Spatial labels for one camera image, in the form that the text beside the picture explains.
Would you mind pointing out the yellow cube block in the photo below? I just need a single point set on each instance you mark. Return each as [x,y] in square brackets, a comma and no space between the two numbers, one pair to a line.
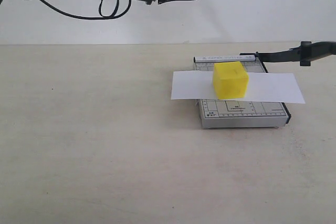
[230,80]

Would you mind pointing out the white paper strip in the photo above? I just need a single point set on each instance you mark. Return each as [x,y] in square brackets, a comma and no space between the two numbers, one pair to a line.
[262,87]

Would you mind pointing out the black cutter blade arm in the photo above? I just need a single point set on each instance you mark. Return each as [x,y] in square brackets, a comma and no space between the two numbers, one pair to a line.
[304,54]

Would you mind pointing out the grey paper cutter base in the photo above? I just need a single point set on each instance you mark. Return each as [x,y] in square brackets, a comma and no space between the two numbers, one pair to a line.
[234,114]

